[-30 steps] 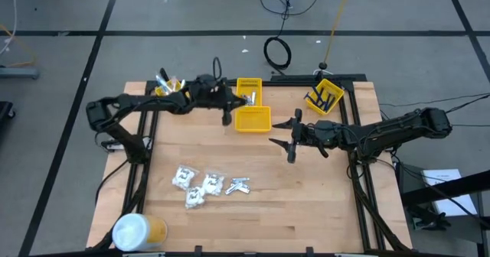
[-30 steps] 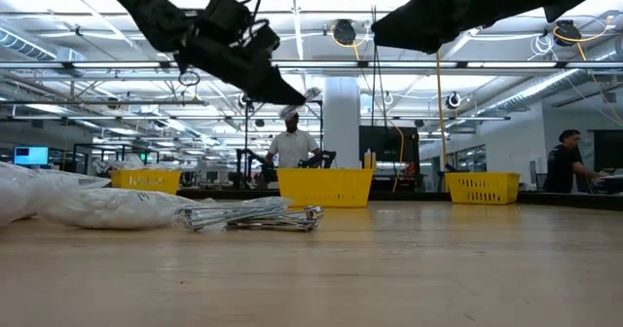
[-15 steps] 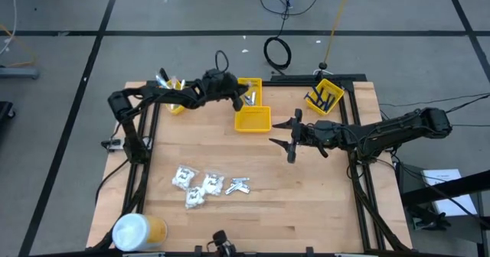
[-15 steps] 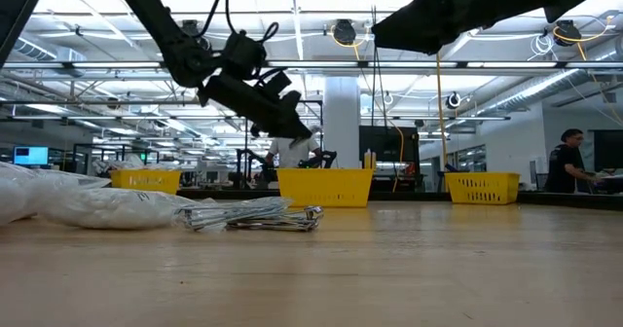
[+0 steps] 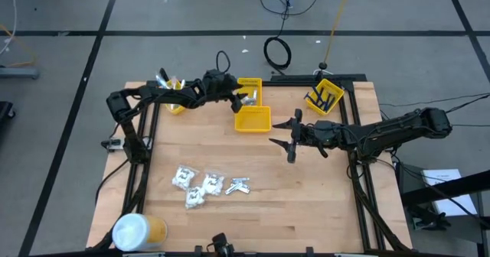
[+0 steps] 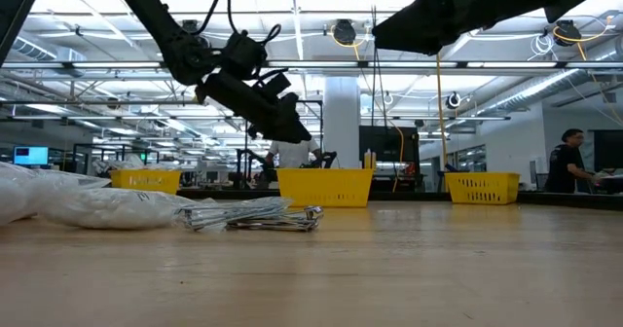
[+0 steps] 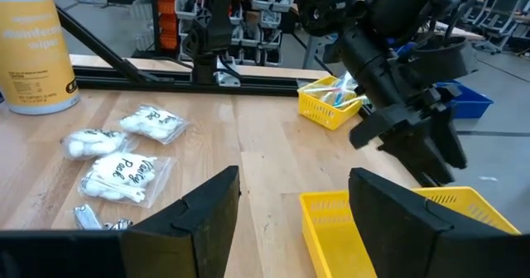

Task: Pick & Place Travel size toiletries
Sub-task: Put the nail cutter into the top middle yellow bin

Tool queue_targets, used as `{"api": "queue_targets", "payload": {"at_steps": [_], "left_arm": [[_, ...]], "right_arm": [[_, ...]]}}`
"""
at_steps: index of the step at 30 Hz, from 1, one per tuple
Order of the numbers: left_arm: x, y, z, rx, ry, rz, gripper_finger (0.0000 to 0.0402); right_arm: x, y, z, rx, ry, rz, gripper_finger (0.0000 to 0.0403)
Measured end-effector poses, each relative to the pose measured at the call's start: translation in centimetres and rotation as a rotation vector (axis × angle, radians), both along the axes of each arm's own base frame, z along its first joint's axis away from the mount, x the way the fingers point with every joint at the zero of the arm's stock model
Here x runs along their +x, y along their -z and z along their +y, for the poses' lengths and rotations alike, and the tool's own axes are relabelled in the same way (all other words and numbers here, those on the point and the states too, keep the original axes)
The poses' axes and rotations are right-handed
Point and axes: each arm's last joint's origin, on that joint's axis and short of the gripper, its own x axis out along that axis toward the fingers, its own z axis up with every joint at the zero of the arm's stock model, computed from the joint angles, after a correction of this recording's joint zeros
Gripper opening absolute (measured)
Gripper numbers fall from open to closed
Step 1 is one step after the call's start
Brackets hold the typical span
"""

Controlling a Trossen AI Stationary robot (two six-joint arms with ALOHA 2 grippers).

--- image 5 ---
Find black table-level camera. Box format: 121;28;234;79
211;232;235;257

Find grey table foot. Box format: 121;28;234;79
0;67;40;80

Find yellow white wipes canister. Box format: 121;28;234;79
111;213;168;252

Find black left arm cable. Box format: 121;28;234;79
215;50;232;75

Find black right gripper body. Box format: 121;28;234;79
286;108;317;164

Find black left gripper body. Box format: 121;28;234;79
200;68;231;98

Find black metal beam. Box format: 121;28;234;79
400;170;490;208

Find white booklet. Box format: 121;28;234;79
420;168;479;217

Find bagged steel nail clipper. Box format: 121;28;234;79
240;90;259;107

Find yellow hanging cable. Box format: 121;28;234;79
322;0;355;70

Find black floor cable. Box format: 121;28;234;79
378;92;490;115
237;0;327;38

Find yellow plastic basket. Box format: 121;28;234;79
236;77;263;107
305;78;345;116
163;79;188;115
234;106;273;133

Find bagged white cotton pads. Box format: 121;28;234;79
201;170;227;197
185;186;207;211
171;164;200;191

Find black silver clamp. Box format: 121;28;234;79
100;138;124;153

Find black cable coil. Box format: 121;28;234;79
263;36;293;71

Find orange floor cable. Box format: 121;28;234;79
0;23;38;67

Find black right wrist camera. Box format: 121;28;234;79
315;121;338;140

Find blue white toothbrush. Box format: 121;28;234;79
155;73;172;90

